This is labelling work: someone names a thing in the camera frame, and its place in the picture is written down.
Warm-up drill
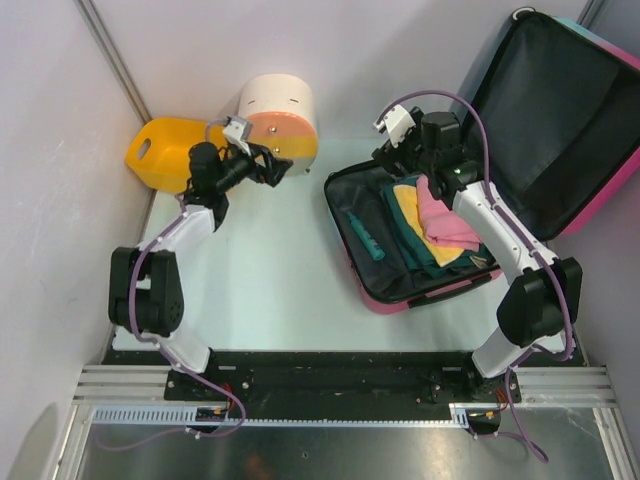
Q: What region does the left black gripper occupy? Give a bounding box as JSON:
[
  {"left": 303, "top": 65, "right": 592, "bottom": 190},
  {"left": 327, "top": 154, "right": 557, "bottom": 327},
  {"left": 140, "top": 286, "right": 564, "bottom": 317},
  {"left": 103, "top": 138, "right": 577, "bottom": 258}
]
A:
[{"left": 215, "top": 141, "right": 292, "bottom": 194}]

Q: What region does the round pastel drawer cabinet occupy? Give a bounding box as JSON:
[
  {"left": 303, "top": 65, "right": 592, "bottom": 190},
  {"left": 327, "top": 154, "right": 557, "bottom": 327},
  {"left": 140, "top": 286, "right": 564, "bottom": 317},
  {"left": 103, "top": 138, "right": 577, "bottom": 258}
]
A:
[{"left": 237, "top": 73, "right": 319, "bottom": 176}]

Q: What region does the pink cloth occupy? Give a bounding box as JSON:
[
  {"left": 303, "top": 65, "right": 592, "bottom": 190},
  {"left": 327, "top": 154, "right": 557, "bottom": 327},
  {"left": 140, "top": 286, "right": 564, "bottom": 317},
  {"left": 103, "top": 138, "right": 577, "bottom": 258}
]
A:
[{"left": 416, "top": 175, "right": 482, "bottom": 252}]

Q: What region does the teal tube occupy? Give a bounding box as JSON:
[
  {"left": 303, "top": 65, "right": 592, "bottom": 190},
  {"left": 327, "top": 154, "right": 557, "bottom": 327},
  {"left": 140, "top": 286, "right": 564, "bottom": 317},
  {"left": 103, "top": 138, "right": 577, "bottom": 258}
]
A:
[{"left": 347, "top": 211, "right": 385, "bottom": 261}]

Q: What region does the pink and teal children's suitcase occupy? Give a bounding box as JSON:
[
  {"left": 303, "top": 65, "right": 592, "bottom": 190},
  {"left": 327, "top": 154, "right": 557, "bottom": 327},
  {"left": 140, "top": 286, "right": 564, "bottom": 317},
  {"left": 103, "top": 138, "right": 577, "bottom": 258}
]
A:
[{"left": 324, "top": 12, "right": 639, "bottom": 314}]

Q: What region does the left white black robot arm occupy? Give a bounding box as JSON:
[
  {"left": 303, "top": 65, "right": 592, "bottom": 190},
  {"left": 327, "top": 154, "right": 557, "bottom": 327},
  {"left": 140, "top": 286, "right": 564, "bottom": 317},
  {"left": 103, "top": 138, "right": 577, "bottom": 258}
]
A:
[{"left": 108, "top": 141, "right": 293, "bottom": 400}]

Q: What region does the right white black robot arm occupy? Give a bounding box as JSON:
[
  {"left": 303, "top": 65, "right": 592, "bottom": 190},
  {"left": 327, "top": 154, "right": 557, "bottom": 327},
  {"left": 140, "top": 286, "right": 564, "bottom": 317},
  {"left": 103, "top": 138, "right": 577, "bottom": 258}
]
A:
[{"left": 374, "top": 104, "right": 582, "bottom": 401}]

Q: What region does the yellow folded cloth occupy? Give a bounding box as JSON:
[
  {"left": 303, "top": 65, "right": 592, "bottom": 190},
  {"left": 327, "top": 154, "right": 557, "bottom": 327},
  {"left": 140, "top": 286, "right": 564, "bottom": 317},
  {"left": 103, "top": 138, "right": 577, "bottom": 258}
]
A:
[{"left": 392, "top": 185, "right": 465, "bottom": 267}]

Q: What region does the yellow plastic basket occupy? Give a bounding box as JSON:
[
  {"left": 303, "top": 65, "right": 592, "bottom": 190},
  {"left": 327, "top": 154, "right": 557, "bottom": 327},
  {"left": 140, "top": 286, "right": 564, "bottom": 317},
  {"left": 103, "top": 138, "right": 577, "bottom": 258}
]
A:
[{"left": 125, "top": 117, "right": 226, "bottom": 194}]

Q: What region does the dark green folded cloth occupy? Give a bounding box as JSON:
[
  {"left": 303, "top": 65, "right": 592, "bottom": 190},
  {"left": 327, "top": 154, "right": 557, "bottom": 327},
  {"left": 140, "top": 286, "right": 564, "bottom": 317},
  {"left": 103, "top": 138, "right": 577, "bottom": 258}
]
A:
[{"left": 381, "top": 176, "right": 495, "bottom": 278}]

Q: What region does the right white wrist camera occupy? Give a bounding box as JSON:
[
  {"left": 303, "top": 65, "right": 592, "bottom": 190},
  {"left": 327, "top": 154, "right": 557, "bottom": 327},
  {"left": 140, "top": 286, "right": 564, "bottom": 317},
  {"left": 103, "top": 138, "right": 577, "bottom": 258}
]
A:
[{"left": 373, "top": 105, "right": 416, "bottom": 149}]

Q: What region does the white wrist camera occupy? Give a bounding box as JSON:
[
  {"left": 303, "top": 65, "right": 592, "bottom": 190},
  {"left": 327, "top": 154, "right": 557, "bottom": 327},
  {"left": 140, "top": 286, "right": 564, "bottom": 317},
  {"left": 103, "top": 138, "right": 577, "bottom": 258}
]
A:
[
  {"left": 373, "top": 105, "right": 416, "bottom": 149},
  {"left": 222, "top": 116, "right": 252, "bottom": 155}
]

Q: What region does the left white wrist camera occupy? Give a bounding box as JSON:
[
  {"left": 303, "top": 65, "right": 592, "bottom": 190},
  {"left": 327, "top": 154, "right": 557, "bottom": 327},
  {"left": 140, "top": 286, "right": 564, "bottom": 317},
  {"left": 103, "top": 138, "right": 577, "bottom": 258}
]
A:
[{"left": 222, "top": 116, "right": 252, "bottom": 155}]

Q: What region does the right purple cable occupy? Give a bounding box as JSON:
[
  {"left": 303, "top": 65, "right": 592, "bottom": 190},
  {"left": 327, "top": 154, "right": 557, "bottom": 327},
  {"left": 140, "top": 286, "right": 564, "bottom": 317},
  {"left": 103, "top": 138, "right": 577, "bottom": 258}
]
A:
[{"left": 377, "top": 89, "right": 576, "bottom": 464}]

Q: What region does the purple cable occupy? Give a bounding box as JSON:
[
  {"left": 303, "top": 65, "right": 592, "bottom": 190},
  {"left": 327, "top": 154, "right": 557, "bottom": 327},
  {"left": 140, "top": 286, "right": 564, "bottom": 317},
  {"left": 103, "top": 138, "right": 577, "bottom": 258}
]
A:
[
  {"left": 94, "top": 118, "right": 249, "bottom": 454},
  {"left": 377, "top": 89, "right": 576, "bottom": 464}
]

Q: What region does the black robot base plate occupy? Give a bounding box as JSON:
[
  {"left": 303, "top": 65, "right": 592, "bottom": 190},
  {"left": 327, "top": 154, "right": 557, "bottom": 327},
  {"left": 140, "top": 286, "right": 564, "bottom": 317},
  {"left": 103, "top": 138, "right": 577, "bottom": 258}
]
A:
[{"left": 102, "top": 349, "right": 521, "bottom": 412}]

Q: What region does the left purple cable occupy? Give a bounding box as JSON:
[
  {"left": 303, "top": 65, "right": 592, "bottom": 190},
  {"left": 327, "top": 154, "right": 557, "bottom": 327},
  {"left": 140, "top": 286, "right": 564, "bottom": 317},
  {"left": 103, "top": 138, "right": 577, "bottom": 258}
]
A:
[{"left": 94, "top": 118, "right": 249, "bottom": 454}]

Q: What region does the grey slotted cable duct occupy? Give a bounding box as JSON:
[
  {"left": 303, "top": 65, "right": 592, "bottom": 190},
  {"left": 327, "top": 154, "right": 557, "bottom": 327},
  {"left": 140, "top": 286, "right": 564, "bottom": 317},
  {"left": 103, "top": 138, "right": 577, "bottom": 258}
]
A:
[{"left": 92, "top": 403, "right": 471, "bottom": 429}]

